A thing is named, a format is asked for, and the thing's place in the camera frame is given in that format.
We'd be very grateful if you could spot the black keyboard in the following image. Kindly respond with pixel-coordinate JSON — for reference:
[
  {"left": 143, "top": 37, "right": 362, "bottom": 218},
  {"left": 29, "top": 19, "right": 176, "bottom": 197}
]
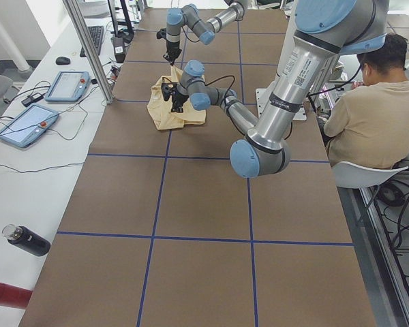
[{"left": 87, "top": 25, "right": 104, "bottom": 55}]

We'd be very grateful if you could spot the blue teach pendant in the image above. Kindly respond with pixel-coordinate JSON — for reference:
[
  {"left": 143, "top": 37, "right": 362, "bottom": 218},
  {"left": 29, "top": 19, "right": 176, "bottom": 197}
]
[
  {"left": 0, "top": 104, "right": 59, "bottom": 149},
  {"left": 44, "top": 70, "right": 91, "bottom": 103}
]

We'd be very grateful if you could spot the blue teach pendant near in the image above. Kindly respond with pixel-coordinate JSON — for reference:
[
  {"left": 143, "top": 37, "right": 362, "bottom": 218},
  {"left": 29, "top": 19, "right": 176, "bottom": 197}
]
[{"left": 0, "top": 104, "right": 59, "bottom": 149}]

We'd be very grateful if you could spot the person in beige shirt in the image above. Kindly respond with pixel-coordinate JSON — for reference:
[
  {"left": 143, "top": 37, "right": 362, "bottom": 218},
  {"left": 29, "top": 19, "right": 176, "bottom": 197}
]
[{"left": 322, "top": 33, "right": 409, "bottom": 169}]

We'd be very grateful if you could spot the black computer mouse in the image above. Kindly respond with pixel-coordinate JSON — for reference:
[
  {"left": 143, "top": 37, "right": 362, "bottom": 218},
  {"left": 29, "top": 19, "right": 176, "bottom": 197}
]
[{"left": 55, "top": 56, "right": 71, "bottom": 65}]

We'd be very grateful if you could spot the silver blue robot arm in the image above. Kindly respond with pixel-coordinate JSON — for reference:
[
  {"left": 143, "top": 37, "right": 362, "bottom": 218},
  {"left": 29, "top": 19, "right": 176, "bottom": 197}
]
[
  {"left": 156, "top": 0, "right": 249, "bottom": 65},
  {"left": 162, "top": 1, "right": 389, "bottom": 178}
]

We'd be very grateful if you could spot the aluminium frame post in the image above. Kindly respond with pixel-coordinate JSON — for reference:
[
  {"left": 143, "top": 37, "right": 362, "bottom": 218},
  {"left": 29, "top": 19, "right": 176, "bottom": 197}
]
[{"left": 62, "top": 0, "right": 114, "bottom": 104}]

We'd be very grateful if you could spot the black bottle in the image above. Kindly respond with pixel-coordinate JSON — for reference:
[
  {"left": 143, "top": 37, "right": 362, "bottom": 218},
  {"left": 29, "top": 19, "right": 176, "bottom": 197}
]
[{"left": 2, "top": 224, "right": 50, "bottom": 257}]

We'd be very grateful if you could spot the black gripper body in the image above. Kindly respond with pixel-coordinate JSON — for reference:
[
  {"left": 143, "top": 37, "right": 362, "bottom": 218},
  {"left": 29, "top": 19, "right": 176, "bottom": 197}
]
[
  {"left": 161, "top": 82, "right": 187, "bottom": 113},
  {"left": 156, "top": 29, "right": 182, "bottom": 65}
]

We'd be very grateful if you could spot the cream long-sleeve printed shirt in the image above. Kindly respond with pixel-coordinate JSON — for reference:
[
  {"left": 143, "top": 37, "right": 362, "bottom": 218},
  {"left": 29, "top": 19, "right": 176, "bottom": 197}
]
[{"left": 147, "top": 66, "right": 207, "bottom": 131}]

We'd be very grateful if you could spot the white chair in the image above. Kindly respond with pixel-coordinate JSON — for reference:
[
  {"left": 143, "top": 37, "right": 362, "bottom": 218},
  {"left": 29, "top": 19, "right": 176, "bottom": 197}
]
[{"left": 331, "top": 161, "right": 408, "bottom": 189}]

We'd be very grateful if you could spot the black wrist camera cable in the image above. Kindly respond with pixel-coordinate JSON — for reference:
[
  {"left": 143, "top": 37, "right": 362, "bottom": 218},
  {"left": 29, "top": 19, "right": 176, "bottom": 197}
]
[{"left": 204, "top": 75, "right": 238, "bottom": 99}]

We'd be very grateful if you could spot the red bottle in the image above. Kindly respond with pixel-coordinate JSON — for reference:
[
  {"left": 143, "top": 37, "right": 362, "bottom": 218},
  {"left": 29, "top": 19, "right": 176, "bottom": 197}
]
[{"left": 0, "top": 282, "right": 32, "bottom": 309}]

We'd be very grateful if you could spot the blue teach pendant far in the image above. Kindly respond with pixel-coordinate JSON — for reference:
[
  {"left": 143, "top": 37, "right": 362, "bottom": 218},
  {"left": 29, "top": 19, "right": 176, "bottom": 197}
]
[{"left": 44, "top": 70, "right": 91, "bottom": 103}]

